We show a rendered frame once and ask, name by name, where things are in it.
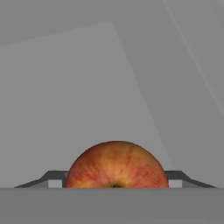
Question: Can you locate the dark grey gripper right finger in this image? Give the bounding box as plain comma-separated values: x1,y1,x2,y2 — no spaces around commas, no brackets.
164,170,217,189

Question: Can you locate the red yellow apple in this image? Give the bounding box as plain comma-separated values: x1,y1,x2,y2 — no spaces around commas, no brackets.
63,140,170,189

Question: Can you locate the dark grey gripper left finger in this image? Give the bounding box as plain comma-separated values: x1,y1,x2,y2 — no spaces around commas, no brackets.
13,170,70,189

